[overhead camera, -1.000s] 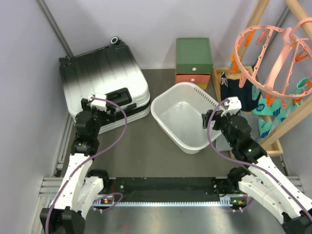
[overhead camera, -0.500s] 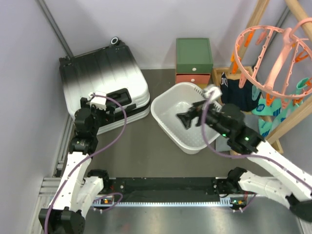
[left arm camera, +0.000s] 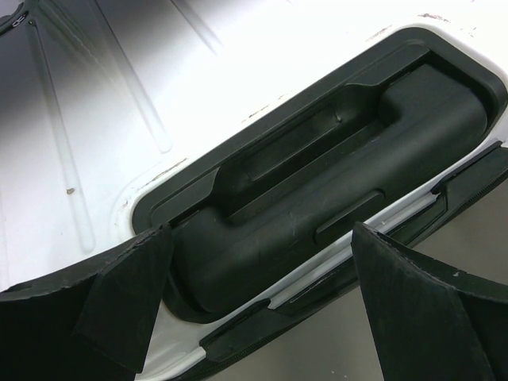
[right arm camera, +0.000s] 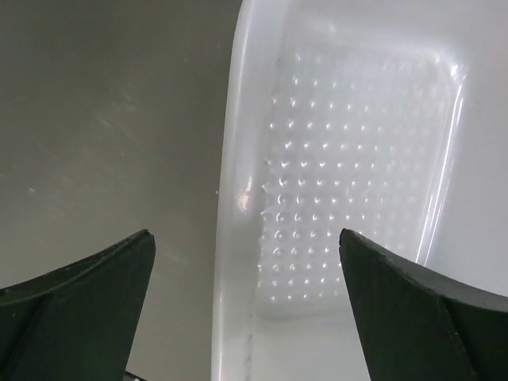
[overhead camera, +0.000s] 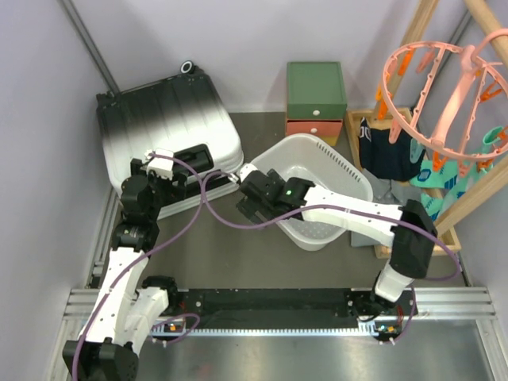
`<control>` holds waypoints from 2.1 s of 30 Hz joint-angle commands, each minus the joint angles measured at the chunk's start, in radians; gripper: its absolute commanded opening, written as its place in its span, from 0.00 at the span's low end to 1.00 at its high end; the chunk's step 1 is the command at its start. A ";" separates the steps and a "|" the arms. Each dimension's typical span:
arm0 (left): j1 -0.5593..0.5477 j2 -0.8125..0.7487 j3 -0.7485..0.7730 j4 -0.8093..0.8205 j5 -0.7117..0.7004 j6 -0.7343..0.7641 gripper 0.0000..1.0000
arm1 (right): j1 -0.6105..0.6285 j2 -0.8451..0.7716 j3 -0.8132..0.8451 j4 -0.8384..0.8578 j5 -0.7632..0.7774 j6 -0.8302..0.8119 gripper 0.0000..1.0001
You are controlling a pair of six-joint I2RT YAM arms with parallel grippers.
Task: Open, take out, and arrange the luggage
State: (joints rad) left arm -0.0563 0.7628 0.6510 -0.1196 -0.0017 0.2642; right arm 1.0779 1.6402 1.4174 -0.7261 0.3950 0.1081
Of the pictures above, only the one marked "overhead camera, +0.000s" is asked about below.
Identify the white plastic basin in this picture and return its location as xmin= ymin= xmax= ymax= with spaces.
xmin=251 ymin=133 xmax=373 ymax=252

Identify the black and white suitcase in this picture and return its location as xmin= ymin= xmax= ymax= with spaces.
xmin=96 ymin=61 xmax=244 ymax=194

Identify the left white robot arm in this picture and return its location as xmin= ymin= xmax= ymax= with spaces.
xmin=62 ymin=150 xmax=198 ymax=380

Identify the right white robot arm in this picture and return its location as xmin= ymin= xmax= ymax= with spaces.
xmin=237 ymin=164 xmax=437 ymax=314

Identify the small colourful drawer cabinet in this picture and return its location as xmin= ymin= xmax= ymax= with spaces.
xmin=285 ymin=61 xmax=348 ymax=146

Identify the dark navy garment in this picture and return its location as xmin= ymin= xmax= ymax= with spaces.
xmin=358 ymin=117 xmax=425 ymax=182

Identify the grey button shirt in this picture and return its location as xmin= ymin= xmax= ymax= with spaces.
xmin=351 ymin=169 xmax=398 ymax=248

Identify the teal patterned sock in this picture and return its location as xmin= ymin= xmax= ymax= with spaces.
xmin=408 ymin=125 xmax=508 ymax=225

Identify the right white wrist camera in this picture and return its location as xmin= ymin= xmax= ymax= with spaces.
xmin=229 ymin=163 xmax=258 ymax=184

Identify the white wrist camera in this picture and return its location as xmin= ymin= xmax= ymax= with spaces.
xmin=144 ymin=148 xmax=174 ymax=180
xmin=229 ymin=163 xmax=258 ymax=184

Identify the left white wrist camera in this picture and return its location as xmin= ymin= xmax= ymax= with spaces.
xmin=144 ymin=148 xmax=174 ymax=180

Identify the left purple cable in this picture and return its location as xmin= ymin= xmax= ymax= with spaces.
xmin=70 ymin=152 xmax=210 ymax=378

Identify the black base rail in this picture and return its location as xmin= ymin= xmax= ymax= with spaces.
xmin=160 ymin=288 xmax=412 ymax=329

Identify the aluminium frame rail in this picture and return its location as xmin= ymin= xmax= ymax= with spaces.
xmin=62 ymin=186 xmax=495 ymax=380

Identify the wooden drying rack frame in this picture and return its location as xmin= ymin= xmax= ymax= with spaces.
xmin=344 ymin=1 xmax=507 ymax=252

